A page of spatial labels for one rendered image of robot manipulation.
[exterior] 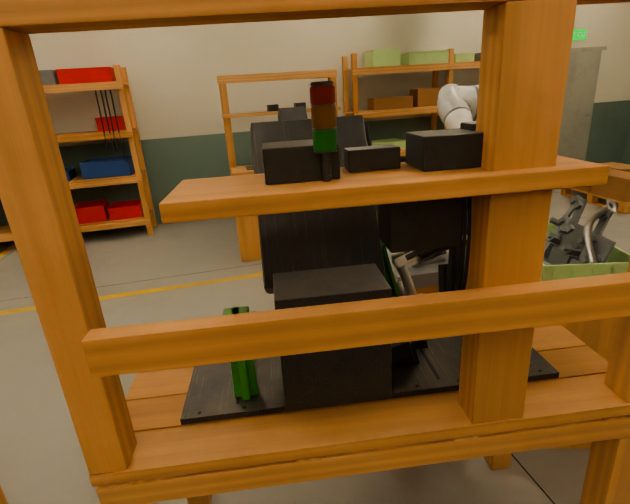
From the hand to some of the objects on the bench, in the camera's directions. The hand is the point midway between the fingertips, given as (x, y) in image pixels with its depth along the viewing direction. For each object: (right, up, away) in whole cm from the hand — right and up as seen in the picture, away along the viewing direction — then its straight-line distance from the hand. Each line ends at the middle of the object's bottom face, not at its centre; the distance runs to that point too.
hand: (405, 261), depth 131 cm
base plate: (-12, -33, +11) cm, 37 cm away
